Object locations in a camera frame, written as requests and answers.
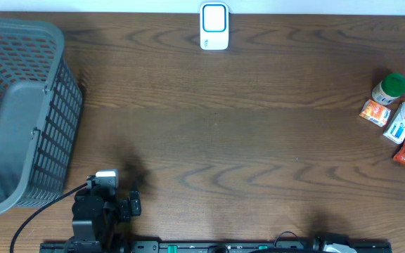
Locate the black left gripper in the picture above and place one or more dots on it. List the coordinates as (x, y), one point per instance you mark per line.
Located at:
(121, 206)

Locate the orange snack packet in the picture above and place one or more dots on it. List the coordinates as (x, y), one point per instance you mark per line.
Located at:
(375, 113)

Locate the green lid jar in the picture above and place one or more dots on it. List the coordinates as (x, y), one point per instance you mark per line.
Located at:
(389, 89)

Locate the white Panadol medicine box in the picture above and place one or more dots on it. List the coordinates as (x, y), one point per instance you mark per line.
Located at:
(395, 130)

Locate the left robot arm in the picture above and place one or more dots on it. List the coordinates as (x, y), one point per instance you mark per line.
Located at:
(97, 211)

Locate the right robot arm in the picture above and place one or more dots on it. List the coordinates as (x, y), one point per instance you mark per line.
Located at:
(332, 242)

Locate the white barcode scanner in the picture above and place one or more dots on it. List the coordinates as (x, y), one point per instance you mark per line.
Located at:
(214, 26)

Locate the grey plastic basket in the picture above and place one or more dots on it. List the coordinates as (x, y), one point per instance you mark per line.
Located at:
(40, 107)

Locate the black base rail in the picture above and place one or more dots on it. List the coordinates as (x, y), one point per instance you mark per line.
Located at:
(241, 247)

